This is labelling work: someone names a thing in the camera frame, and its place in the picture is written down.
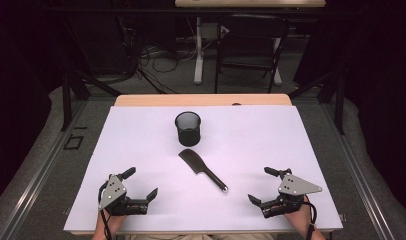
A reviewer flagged black folding chair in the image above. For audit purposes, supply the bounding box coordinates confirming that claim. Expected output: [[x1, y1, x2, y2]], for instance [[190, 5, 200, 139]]
[[213, 13, 291, 95]]

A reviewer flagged black metal stand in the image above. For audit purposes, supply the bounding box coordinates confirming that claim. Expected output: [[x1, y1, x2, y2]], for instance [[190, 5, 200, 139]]
[[59, 63, 124, 133], [288, 64, 346, 136]]

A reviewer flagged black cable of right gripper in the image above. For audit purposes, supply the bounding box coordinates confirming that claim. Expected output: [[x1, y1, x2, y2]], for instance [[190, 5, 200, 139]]
[[303, 195, 318, 240]]

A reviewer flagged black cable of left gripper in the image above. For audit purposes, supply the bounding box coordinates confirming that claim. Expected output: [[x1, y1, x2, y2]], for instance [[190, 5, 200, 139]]
[[97, 181, 113, 240]]

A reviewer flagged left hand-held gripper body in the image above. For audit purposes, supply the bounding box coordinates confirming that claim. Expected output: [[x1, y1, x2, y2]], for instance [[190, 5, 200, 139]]
[[97, 173, 149, 217]]

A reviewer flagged person's left hand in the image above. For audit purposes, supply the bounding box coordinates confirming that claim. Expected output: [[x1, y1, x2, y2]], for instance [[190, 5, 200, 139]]
[[96, 209, 128, 235]]

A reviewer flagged person's right hand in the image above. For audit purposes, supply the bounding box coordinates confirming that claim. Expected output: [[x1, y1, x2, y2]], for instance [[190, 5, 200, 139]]
[[283, 195, 315, 234]]

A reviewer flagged white table mat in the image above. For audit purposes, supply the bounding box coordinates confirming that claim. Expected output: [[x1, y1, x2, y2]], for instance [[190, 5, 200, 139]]
[[63, 105, 344, 233]]

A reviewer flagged black mesh pen cup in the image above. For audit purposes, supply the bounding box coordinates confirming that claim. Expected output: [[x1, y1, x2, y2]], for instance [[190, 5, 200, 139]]
[[174, 111, 202, 148]]

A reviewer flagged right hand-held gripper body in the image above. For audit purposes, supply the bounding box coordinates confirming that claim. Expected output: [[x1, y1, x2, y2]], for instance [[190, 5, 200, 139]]
[[261, 168, 324, 220]]

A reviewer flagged bundle of floor cables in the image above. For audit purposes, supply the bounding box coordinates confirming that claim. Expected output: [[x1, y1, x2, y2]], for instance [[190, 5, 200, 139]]
[[122, 19, 197, 95]]

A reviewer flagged white-legged desk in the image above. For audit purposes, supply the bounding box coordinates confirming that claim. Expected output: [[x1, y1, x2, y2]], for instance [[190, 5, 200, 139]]
[[174, 0, 327, 86]]

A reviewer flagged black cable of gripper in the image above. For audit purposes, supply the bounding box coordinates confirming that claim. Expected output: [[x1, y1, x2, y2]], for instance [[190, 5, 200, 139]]
[[303, 195, 318, 240], [97, 181, 113, 240]]

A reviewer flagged metal floor rail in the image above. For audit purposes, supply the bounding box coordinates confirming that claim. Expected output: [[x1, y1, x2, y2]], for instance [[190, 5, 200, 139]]
[[0, 99, 89, 240], [319, 102, 397, 240]]

